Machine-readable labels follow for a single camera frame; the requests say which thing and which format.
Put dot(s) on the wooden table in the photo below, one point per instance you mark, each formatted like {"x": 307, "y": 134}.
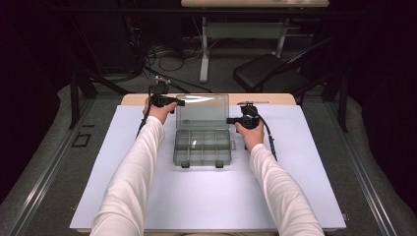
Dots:
{"x": 282, "y": 99}

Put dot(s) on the grey clear compartment box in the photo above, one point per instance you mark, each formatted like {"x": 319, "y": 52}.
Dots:
{"x": 209, "y": 150}

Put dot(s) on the white-legged desk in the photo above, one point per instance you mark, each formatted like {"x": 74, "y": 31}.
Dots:
{"x": 205, "y": 49}

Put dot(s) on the person's left hand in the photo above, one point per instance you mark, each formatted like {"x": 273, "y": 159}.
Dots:
{"x": 159, "y": 113}

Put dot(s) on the black metal stand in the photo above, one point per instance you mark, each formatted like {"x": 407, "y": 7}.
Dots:
{"x": 343, "y": 105}
{"x": 74, "y": 98}

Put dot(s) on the white board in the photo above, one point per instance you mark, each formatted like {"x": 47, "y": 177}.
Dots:
{"x": 209, "y": 203}

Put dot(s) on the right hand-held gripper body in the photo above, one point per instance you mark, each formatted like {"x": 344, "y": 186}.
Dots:
{"x": 250, "y": 119}

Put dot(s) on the person's right hand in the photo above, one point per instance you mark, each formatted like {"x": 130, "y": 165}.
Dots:
{"x": 252, "y": 137}

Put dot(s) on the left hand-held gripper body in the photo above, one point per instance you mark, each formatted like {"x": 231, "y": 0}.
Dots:
{"x": 160, "y": 96}

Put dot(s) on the aluminium floor rail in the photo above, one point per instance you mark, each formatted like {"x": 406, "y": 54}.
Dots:
{"x": 364, "y": 177}
{"x": 42, "y": 183}

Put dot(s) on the small metal bracket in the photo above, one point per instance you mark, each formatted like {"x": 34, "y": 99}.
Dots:
{"x": 345, "y": 217}

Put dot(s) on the black folding chair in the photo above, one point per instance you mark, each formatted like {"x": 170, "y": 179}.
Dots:
{"x": 268, "y": 72}

